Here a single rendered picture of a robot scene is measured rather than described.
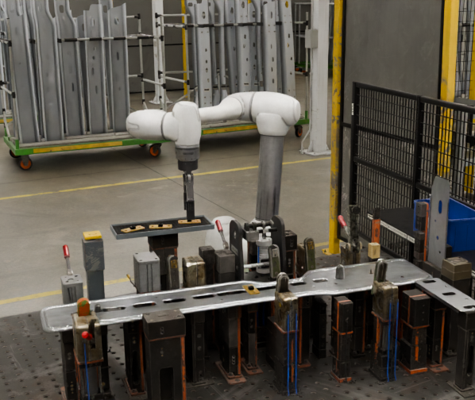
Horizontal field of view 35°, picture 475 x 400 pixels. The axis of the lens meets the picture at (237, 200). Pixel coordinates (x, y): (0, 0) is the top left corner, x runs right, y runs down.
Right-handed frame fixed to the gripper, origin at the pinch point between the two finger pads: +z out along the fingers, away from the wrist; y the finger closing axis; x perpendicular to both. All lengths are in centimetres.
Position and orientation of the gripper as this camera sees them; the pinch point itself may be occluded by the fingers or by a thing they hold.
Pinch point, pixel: (189, 211)
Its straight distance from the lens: 287.2
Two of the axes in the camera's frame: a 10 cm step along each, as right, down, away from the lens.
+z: 0.1, 9.7, 2.6
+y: 1.4, 2.6, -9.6
